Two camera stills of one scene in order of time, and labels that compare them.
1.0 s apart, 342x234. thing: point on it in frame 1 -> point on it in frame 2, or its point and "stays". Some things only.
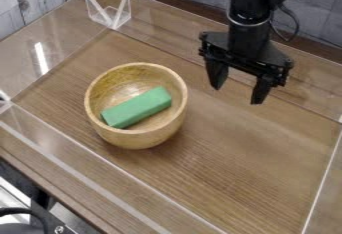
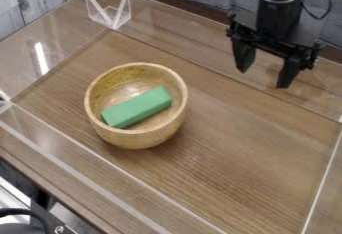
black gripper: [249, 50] -> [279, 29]
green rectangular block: [138, 108] stays
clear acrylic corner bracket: [110, 16] stays
